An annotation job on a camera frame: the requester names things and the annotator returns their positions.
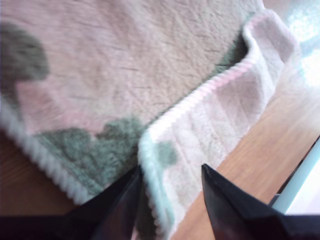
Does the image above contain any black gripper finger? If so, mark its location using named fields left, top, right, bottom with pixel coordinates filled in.
left=201, top=163, right=293, bottom=240
left=67, top=165, right=143, bottom=240

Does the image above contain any white and mint tea towel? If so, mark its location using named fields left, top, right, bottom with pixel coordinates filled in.
left=0, top=0, right=308, bottom=240

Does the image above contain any pale blue edged white panel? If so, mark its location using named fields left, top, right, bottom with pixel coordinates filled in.
left=271, top=136, right=320, bottom=216

